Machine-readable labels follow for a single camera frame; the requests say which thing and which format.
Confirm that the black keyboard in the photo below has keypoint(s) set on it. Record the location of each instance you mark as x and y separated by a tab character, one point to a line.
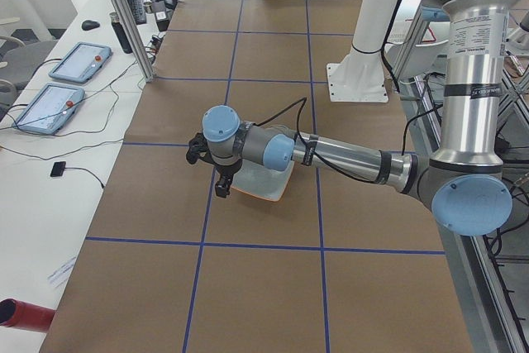
138	11

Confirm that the blue teach pendant far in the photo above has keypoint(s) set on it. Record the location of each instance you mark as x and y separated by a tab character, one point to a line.
82	62

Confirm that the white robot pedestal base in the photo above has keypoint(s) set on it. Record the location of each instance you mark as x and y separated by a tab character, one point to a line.
359	77

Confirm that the red cylinder tube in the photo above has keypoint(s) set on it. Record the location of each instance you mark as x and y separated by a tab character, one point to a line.
25	316

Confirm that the grey square plate orange rim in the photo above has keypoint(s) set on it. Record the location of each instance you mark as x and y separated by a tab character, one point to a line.
260	182

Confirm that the blue teach pendant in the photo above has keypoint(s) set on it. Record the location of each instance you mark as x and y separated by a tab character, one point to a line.
82	62
50	109

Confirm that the small black puck device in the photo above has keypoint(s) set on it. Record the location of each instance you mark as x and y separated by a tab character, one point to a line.
58	169

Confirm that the black computer mouse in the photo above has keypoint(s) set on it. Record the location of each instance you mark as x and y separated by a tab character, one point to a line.
89	25

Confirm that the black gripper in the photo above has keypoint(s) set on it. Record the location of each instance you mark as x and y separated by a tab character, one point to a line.
226	170

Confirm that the blue teach pendant near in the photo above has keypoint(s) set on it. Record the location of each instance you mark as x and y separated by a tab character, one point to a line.
50	109

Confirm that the aluminium frame post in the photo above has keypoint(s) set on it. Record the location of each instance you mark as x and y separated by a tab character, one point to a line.
133	35

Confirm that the black water bottle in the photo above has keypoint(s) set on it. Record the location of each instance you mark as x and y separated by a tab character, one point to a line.
120	33

